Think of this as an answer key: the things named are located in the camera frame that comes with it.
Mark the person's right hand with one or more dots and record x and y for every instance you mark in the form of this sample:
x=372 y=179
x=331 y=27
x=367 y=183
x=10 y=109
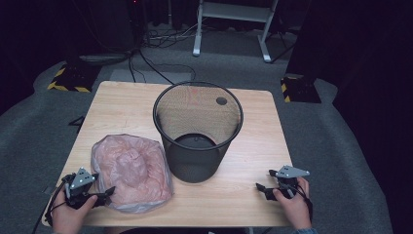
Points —
x=297 y=209

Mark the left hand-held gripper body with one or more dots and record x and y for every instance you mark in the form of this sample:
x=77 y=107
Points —
x=81 y=179

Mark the person's left hand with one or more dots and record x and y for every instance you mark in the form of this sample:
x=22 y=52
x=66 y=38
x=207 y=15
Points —
x=66 y=219

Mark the grey power strip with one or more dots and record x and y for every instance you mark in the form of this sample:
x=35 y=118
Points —
x=100 y=58

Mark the yellow black striped base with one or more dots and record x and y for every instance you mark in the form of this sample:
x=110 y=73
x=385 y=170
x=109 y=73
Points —
x=73 y=79
x=298 y=89

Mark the black mesh wastebasket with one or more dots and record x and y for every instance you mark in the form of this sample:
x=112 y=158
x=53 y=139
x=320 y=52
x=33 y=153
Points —
x=195 y=165

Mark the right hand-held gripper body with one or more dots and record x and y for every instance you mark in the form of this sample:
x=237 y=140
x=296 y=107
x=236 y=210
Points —
x=290 y=172

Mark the pink plastic bag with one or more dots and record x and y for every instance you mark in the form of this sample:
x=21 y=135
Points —
x=130 y=169

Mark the black triangular bracket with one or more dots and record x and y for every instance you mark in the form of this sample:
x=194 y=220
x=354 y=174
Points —
x=78 y=122

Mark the grey metal stand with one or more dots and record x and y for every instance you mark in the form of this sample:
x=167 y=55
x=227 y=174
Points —
x=233 y=11

